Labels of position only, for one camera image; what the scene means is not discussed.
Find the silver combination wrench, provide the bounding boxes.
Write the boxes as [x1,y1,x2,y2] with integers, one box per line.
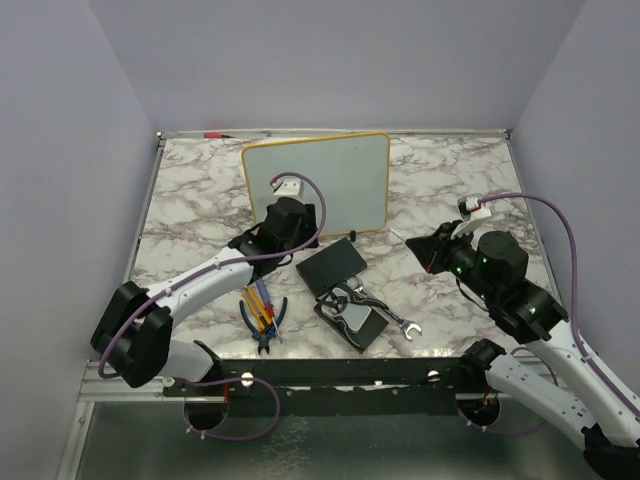
[347,276,422,341]

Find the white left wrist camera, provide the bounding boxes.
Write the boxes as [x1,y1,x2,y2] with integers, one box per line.
[272,177,304,198]

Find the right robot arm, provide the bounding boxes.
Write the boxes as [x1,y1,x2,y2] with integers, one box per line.
[405,222,639,479]

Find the red black marker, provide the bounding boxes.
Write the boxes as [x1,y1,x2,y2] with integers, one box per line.
[203,132,235,139]

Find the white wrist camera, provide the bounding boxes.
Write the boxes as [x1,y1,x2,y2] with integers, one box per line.
[272,177,304,198]
[451,194,492,238]

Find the yellow utility knife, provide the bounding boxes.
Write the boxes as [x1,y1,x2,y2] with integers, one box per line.
[239,289,270,337]

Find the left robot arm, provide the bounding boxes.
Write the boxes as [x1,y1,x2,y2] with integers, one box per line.
[90,197,326,395]

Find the yellow framed whiteboard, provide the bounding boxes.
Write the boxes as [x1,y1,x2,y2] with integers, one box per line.
[241,132,391,236]

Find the black grey wire stripper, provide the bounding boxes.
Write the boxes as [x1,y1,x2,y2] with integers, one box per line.
[318,287,378,333]

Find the black front mounting rail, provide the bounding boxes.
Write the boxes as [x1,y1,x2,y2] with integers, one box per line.
[163,357,489,418]

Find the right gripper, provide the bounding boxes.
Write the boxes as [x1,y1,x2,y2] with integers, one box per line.
[408,218,498,303]

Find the blue red screwdriver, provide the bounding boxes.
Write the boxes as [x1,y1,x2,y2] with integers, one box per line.
[255,279,283,343]

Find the black flat box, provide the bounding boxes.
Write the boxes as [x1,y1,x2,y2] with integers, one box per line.
[296,238,367,298]

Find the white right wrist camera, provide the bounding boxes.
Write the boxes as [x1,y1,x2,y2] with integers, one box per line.
[451,194,492,238]

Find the blue handled pliers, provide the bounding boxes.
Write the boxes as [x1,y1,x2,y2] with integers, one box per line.
[239,297,288,355]

